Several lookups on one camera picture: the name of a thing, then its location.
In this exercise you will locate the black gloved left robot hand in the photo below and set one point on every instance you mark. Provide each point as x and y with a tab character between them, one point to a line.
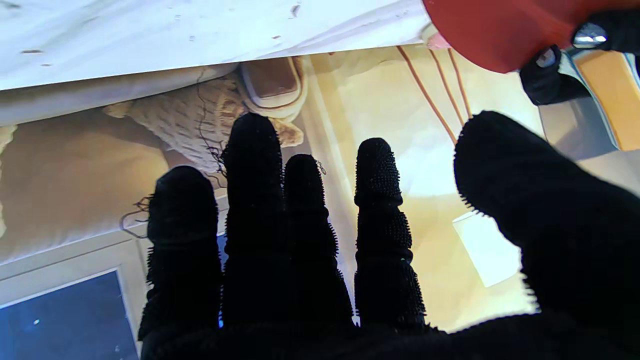
550	82

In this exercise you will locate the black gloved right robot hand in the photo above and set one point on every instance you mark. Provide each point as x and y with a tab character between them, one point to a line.
300	340

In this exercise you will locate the red ping pong bat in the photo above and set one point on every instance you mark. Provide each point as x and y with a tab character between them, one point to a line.
500	30

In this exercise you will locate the pink frosted toy donut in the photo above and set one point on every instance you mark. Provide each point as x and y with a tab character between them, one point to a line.
439	41

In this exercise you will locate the printed living room backdrop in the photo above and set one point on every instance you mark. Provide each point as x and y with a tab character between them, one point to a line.
100	175

